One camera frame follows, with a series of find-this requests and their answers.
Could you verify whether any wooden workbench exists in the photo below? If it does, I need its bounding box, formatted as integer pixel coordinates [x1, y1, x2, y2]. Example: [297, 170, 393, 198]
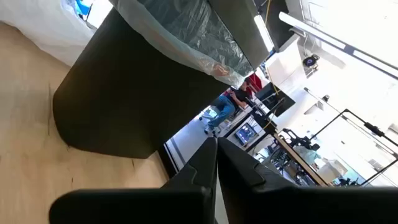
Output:
[273, 132, 327, 187]

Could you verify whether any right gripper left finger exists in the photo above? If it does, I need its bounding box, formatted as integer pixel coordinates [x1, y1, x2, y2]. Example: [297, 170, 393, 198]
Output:
[49, 137, 218, 224]

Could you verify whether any long ceiling light bar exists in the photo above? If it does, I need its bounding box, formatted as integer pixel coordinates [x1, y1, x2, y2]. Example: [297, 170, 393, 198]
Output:
[279, 11, 398, 78]

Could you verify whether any white printed plastic bag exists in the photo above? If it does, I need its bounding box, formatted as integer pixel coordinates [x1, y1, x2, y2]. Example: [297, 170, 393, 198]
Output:
[0, 0, 96, 68]

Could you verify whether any black trash bin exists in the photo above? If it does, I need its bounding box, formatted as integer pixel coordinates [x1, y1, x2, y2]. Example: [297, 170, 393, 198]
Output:
[52, 0, 271, 159]

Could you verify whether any black computer monitor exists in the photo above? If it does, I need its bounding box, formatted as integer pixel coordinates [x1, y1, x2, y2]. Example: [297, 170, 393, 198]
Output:
[254, 82, 296, 118]

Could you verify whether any yellow hanging cable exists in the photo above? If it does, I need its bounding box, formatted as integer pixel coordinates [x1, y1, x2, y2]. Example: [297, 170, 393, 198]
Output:
[264, 0, 272, 26]

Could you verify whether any person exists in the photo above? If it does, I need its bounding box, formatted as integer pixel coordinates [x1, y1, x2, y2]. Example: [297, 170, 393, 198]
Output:
[203, 81, 254, 136]

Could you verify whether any blue plastic object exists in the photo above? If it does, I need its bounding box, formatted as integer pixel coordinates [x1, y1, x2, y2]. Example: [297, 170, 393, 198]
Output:
[74, 0, 93, 18]

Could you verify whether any red tool cabinet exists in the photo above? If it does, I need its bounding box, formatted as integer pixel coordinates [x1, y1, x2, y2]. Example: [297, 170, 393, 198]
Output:
[247, 73, 264, 93]

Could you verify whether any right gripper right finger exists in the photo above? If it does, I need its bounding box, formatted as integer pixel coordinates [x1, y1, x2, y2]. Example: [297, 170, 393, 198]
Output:
[218, 137, 398, 224]

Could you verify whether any translucent bluish bin liner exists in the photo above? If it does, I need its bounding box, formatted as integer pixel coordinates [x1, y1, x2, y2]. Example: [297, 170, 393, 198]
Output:
[108, 0, 254, 88]

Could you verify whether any black metal station frame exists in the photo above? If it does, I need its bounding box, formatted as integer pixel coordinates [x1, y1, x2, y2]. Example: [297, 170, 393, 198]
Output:
[303, 86, 398, 187]

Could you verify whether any small lit display screen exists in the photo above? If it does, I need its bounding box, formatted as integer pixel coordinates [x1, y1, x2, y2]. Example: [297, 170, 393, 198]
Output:
[233, 122, 259, 146]

